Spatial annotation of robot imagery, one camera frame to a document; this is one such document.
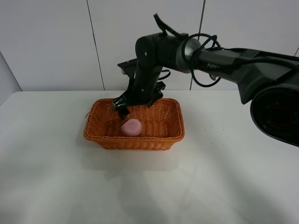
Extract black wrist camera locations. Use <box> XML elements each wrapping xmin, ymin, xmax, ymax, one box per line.
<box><xmin>117</xmin><ymin>58</ymin><xmax>137</xmax><ymax>77</ymax></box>

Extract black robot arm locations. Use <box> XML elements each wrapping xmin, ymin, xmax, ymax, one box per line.
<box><xmin>113</xmin><ymin>33</ymin><xmax>299</xmax><ymax>146</ymax></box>

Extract orange woven wicker basket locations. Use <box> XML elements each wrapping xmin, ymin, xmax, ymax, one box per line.
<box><xmin>83</xmin><ymin>98</ymin><xmax>185</xmax><ymax>150</ymax></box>

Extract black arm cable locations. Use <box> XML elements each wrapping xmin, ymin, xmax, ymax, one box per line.
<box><xmin>153</xmin><ymin>13</ymin><xmax>225</xmax><ymax>88</ymax></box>

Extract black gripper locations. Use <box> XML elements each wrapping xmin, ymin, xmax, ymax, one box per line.
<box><xmin>113</xmin><ymin>64</ymin><xmax>165</xmax><ymax>121</ymax></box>

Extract pink peach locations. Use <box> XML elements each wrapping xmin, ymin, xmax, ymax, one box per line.
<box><xmin>121</xmin><ymin>119</ymin><xmax>142</xmax><ymax>137</ymax></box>

